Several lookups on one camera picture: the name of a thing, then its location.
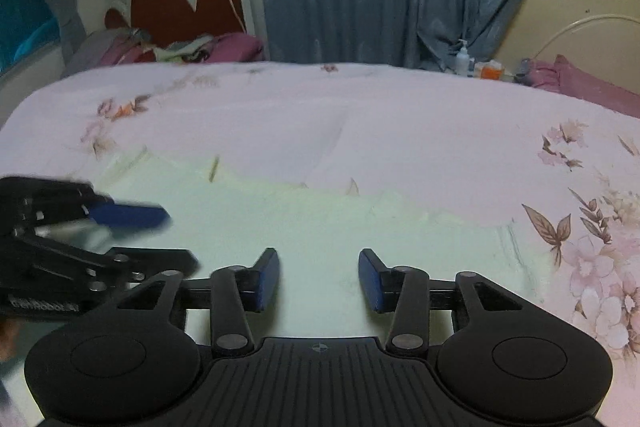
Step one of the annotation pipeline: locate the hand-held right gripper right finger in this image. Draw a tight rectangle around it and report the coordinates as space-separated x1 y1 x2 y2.
358 248 540 358

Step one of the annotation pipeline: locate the brown heart-shaped headboard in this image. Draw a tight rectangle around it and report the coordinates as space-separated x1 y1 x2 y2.
104 0 269 60

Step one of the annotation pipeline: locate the white pump bottle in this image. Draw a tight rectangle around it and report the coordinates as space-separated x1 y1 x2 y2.
454 39 474 76

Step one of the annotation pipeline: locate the magenta pillow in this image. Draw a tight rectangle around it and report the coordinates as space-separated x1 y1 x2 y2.
207 32 266 64

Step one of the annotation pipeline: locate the pink floral bed sheet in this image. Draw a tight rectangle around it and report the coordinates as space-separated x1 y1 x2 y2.
0 61 640 427

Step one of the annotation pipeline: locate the light green sweater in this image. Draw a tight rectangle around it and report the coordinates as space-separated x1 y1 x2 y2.
0 151 548 427

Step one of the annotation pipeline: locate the cream curved headboard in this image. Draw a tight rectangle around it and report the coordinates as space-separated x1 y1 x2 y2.
492 0 640 94

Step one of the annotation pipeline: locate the pink pillow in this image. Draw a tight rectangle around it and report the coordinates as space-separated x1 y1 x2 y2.
524 54 640 118

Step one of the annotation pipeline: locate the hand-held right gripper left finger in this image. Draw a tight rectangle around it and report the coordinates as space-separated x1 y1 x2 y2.
102 247 281 359

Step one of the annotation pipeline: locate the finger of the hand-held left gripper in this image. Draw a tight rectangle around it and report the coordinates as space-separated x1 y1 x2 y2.
107 247 199 283
82 193 172 233

